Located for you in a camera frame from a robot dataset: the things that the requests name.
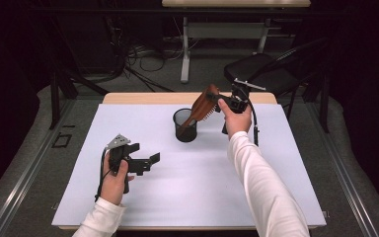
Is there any person's right hand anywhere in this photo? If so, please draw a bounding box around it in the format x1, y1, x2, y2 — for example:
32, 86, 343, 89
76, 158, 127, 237
217, 97, 254, 140

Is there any black mesh pen holder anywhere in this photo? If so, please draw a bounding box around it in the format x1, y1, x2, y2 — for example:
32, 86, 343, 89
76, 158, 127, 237
172, 107, 199, 144

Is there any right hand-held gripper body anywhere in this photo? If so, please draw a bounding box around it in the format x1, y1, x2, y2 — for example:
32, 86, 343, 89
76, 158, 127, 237
221, 77, 267, 135

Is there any aluminium floor rail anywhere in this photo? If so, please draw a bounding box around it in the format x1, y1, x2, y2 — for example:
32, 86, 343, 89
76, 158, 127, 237
304, 98, 379, 237
0, 98, 77, 237

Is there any black metal stand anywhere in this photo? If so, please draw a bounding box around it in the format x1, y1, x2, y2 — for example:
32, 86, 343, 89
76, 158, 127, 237
301, 70, 331, 134
48, 63, 111, 130

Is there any person's left hand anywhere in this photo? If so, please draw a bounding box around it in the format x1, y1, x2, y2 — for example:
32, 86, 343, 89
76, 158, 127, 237
99, 156, 136, 206

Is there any right hand-held gripper cable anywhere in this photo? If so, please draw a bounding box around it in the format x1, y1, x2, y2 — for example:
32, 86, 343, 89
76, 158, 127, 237
242, 94, 262, 148

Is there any left hand-held gripper cable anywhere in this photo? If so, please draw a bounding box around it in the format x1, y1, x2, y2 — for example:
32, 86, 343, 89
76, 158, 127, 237
94, 147, 111, 202

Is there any black folding chair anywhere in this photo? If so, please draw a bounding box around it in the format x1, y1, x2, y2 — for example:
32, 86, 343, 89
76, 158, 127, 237
223, 35, 331, 98

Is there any white metal desk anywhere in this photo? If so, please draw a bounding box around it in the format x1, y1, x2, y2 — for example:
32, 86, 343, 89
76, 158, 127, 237
161, 0, 312, 84

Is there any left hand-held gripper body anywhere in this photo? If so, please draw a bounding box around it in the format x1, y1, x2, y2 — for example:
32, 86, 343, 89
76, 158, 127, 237
107, 133, 153, 196

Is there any hand-held gripper cable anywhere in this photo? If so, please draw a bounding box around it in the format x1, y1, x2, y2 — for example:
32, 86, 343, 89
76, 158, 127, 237
242, 94, 262, 148
94, 147, 111, 202

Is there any wooden hairbrush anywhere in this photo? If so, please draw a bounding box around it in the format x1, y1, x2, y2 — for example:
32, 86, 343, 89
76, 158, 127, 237
177, 83, 222, 136

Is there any bundle of floor cables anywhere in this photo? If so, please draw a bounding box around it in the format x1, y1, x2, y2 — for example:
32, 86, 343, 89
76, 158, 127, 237
110, 16, 200, 94

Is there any white table sheet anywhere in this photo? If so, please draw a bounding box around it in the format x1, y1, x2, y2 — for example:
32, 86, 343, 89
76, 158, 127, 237
50, 103, 328, 229

